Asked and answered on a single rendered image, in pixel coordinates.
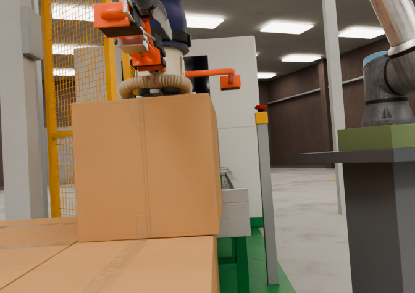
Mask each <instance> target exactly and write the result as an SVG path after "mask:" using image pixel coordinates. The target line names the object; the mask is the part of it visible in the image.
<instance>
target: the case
mask: <svg viewBox="0 0 415 293"><path fill-rule="evenodd" d="M71 109H72V131H73V154H74V166H75V189H76V201H77V223H78V241H79V242H99V241H120V240H131V239H152V238H164V237H185V236H205V235H217V234H219V228H220V219H221V214H222V190H221V180H220V163H219V145H218V135H217V118H216V112H215V110H214V106H213V104H212V101H211V97H210V95H209V93H198V94H182V95H174V96H158V97H142V98H133V99H118V100H108V101H93V102H77V103H71Z"/></svg>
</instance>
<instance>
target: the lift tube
mask: <svg viewBox="0 0 415 293"><path fill-rule="evenodd" d="M160 2H162V4H163V6H164V8H165V10H166V14H167V18H168V20H169V24H170V27H171V29H176V30H181V31H184V32H185V33H186V32H187V19H186V15H185V12H184V10H183V6H182V3H183V0H160ZM149 24H150V28H162V27H161V24H160V23H159V22H157V21H155V19H150V20H149ZM162 47H174V48H177V49H179V50H181V51H182V52H183V56H184V55H186V54H188V53H189V48H188V46H187V45H186V44H185V43H181V42H178V41H168V40H162Z"/></svg>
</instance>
